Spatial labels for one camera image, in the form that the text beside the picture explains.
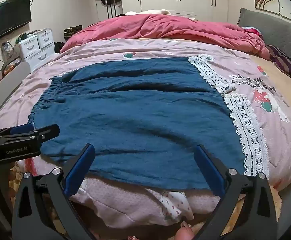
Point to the black television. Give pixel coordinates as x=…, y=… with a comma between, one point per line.
x=5, y=20

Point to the purple striped cloth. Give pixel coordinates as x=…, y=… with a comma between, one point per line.
x=285, y=62

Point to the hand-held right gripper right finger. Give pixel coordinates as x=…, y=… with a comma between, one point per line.
x=210, y=172

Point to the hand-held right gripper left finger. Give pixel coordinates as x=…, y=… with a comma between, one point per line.
x=79, y=170

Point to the white dotted cloth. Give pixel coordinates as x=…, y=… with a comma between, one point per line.
x=176, y=205

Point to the tan bed sheet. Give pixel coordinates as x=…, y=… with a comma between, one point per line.
x=273, y=70

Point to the white drawer chest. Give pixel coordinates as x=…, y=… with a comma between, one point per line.
x=35, y=46

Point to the blue pants with lace trim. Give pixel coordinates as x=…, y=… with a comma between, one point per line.
x=135, y=120

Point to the pink teal cloth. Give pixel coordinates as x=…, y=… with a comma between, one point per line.
x=253, y=31

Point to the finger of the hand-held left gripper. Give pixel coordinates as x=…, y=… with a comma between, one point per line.
x=20, y=129
x=46, y=132

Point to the pink printed blanket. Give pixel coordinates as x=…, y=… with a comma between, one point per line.
x=160, y=48

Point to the cream cloth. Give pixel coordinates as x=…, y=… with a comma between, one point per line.
x=150, y=12

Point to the dark brown bag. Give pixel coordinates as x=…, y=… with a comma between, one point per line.
x=73, y=30

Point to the person's foot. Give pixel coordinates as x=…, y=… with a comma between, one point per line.
x=184, y=233

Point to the red quilt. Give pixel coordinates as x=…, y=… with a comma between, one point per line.
x=160, y=27

